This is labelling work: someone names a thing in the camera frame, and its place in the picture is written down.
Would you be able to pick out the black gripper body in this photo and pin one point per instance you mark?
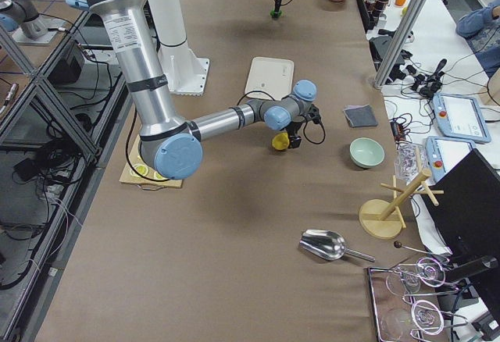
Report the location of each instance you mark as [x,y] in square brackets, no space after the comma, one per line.
[294,130]

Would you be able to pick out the green lime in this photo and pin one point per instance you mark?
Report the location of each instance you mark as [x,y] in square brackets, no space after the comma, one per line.
[275,14]

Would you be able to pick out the yellow lemon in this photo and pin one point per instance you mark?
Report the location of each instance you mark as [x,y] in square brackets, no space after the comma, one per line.
[281,142]

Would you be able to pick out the cream rectangular tray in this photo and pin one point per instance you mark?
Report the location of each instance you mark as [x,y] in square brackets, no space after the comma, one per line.
[269,78]

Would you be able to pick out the grey folded cloth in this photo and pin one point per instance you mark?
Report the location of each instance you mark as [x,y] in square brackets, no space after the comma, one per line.
[359,116]

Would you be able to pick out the mint green bowl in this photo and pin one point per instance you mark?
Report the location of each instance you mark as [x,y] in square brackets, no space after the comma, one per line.
[366,152]

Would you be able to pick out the metal scoop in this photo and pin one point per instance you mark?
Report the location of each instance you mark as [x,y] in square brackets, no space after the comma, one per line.
[329,245]

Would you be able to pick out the clear plastic bag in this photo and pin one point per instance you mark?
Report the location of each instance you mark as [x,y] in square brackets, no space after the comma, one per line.
[406,162]

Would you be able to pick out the wooden mug tree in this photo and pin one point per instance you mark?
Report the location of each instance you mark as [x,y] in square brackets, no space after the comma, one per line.
[383,219]

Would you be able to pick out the lemon slice by knife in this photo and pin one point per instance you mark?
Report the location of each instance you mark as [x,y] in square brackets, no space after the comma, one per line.
[158,177]

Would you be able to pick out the right teach pendant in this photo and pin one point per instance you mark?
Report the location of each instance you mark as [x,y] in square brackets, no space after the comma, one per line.
[444,153]

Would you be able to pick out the teach pendant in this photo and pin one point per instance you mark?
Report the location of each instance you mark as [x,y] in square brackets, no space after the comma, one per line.
[460,116]
[444,153]

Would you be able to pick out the left teach pendant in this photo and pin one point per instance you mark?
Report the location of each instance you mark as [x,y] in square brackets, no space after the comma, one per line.
[460,116]

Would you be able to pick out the wooden cutting board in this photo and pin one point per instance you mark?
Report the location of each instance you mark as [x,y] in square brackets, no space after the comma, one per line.
[146,183]

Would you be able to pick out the black monitor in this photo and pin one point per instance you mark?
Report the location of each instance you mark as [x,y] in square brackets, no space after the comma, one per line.
[467,217]

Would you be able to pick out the seated person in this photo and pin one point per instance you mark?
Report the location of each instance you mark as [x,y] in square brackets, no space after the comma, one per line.
[480,28]

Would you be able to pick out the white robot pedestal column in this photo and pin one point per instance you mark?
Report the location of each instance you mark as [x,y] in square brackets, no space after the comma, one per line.
[185,72]

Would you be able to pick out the aluminium frame post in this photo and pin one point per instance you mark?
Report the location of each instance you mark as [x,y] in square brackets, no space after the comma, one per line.
[397,42]

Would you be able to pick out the lemon slice near handle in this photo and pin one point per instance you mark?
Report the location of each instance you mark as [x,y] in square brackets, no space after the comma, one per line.
[139,170]

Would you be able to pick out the wire glass rack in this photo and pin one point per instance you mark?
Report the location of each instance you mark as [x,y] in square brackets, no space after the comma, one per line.
[404,301]

